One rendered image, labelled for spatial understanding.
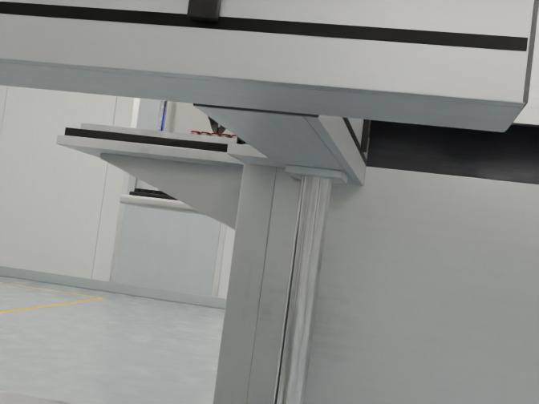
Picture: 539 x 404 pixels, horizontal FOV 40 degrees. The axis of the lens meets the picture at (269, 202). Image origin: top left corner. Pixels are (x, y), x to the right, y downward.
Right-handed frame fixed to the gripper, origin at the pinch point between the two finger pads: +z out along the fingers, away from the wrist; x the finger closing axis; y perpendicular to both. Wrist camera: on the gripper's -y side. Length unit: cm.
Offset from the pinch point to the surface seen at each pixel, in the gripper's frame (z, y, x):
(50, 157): -20, -508, -318
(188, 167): 13.4, 39.1, 5.9
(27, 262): 89, -508, -324
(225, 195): 18.0, 39.2, 14.6
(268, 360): 48, 49, 30
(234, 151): 11, 63, 21
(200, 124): -9, -54, -22
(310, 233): 24, 71, 37
